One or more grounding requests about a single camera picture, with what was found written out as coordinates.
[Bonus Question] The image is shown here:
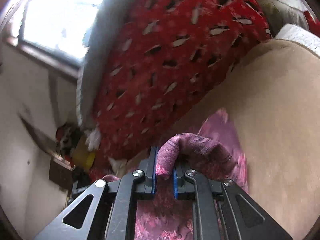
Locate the beige fleece bed cover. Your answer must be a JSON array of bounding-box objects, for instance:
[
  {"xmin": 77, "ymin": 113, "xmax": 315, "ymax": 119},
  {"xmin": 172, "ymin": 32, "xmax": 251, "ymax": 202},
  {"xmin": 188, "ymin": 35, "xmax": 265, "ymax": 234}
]
[{"xmin": 125, "ymin": 38, "xmax": 320, "ymax": 240}]

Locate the red patterned blanket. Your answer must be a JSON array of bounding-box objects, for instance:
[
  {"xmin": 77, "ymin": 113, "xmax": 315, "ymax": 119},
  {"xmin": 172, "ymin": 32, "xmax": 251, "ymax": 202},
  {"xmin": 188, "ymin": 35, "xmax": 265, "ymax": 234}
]
[{"xmin": 89, "ymin": 0, "xmax": 271, "ymax": 180}]

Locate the bright window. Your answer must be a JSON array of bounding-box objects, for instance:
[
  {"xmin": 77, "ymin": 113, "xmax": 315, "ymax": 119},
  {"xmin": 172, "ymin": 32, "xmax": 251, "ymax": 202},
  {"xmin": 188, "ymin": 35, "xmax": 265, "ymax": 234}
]
[{"xmin": 22, "ymin": 0, "xmax": 103, "ymax": 64}]

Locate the yellow object on shelf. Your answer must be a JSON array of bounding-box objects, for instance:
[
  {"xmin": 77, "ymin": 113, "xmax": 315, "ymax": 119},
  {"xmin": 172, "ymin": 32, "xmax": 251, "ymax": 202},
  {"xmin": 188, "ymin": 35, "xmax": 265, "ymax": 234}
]
[{"xmin": 72, "ymin": 135, "xmax": 95, "ymax": 172}]

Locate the purple floral fleece garment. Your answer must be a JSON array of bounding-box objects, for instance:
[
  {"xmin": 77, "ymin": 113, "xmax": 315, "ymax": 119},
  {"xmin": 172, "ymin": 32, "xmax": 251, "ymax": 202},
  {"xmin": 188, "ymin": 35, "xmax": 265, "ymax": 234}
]
[{"xmin": 135, "ymin": 108, "xmax": 248, "ymax": 239}]

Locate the white knitted cloth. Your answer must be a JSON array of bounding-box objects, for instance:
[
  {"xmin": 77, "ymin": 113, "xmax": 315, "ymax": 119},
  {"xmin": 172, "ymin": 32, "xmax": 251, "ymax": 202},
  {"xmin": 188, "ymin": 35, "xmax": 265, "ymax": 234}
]
[{"xmin": 275, "ymin": 24, "xmax": 320, "ymax": 56}]

